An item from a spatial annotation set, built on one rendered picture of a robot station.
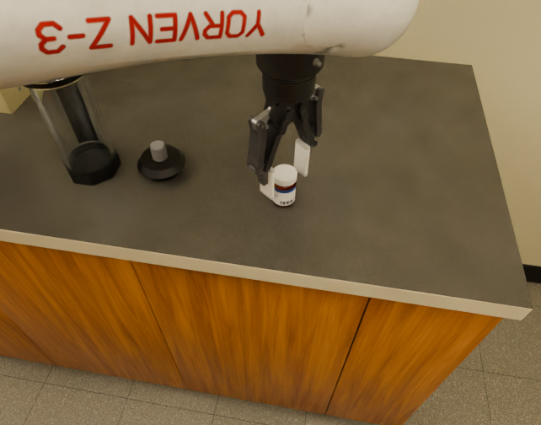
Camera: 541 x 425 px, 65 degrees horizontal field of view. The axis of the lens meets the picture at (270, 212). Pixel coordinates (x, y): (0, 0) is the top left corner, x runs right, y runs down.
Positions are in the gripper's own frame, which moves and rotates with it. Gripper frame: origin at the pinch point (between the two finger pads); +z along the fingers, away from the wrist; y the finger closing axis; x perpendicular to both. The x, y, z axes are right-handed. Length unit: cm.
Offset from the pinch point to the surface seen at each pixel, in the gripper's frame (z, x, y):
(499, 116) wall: 24, 8, -79
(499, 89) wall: 15, 6, -77
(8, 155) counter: 7, -46, 33
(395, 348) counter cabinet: 35.0, 29.0, -6.4
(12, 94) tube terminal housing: 4, -60, 25
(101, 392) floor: 101, -36, 48
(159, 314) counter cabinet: 37.1, -12.4, 25.7
